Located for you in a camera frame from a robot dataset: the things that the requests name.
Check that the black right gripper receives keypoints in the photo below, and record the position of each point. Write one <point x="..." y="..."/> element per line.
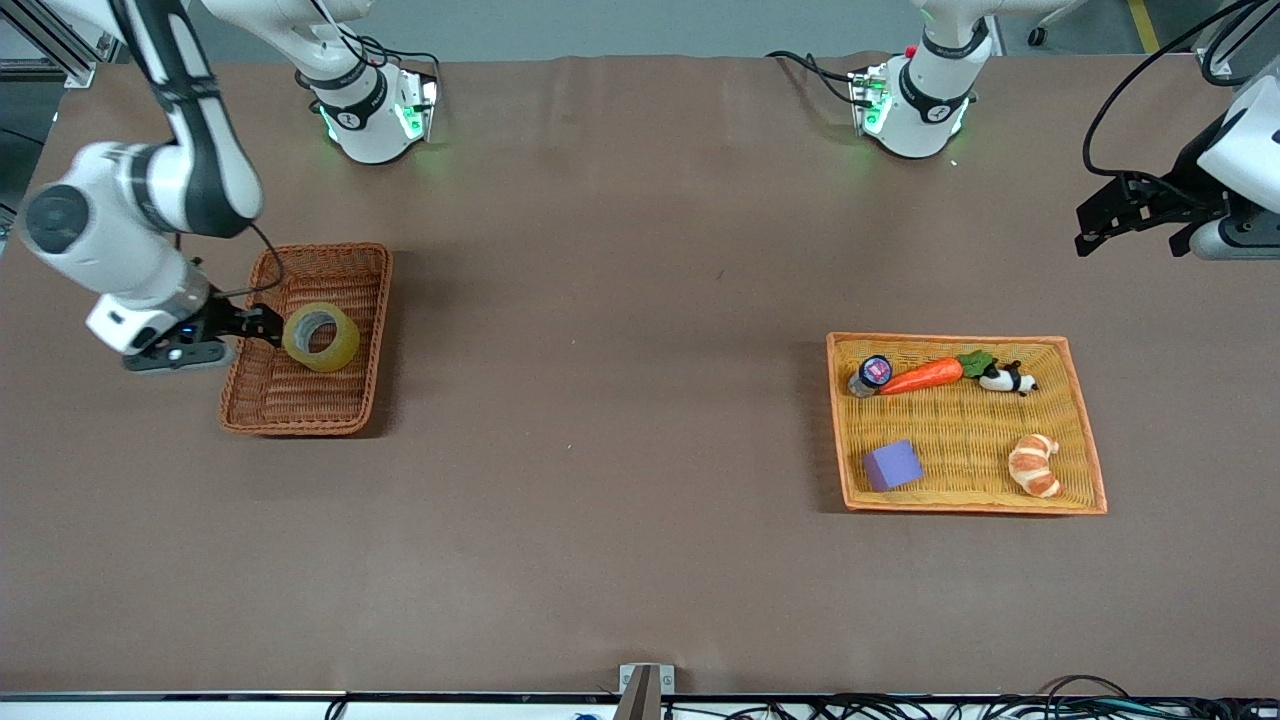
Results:
<point x="218" y="320"/>

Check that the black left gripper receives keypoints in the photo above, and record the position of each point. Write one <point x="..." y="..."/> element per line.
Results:
<point x="1186" y="196"/>

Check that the yellowish clear tape roll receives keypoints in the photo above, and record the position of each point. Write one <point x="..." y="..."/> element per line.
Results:
<point x="340" y="350"/>

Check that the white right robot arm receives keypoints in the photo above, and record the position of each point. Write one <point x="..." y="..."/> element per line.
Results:
<point x="120" y="210"/>

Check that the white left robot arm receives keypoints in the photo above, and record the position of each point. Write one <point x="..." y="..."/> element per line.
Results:
<point x="930" y="100"/>

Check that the brown wicker basket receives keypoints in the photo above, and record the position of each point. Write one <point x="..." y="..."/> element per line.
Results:
<point x="300" y="400"/>

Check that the orange wicker tray basket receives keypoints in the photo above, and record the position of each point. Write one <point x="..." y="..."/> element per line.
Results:
<point x="960" y="430"/>

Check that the black caster wheel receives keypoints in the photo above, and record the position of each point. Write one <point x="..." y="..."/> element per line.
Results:
<point x="1039" y="37"/>

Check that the small toy panda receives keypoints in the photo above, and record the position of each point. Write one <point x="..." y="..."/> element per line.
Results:
<point x="1000" y="380"/>

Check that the orange toy carrot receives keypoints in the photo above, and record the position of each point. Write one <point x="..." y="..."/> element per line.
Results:
<point x="925" y="375"/>

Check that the toy croissant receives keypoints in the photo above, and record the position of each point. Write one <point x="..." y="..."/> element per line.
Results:
<point x="1035" y="466"/>

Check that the small jar with pink lid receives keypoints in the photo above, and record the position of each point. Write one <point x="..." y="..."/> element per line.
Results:
<point x="875" y="371"/>

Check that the purple cube block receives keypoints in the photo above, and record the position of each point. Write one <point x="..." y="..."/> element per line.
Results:
<point x="892" y="466"/>

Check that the brown table cover sheet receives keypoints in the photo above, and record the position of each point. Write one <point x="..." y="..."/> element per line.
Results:
<point x="640" y="300"/>

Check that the aluminium frame profile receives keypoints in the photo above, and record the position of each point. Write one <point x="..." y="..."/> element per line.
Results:
<point x="50" y="45"/>

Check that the grey metal table bracket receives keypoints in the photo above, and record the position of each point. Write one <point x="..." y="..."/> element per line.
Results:
<point x="645" y="690"/>

